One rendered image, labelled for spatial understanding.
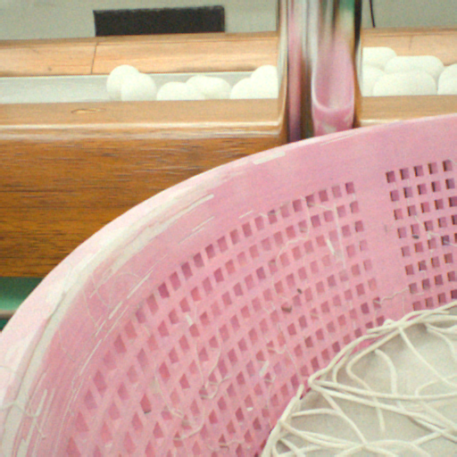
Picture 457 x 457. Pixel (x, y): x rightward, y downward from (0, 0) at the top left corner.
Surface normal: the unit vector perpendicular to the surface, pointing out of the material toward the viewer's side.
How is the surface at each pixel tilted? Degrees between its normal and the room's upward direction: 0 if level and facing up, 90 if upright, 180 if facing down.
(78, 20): 91
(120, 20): 86
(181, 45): 45
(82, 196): 90
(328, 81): 90
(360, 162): 75
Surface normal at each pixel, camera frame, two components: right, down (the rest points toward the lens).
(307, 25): -0.29, 0.31
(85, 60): -0.12, -0.44
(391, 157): 0.51, -0.01
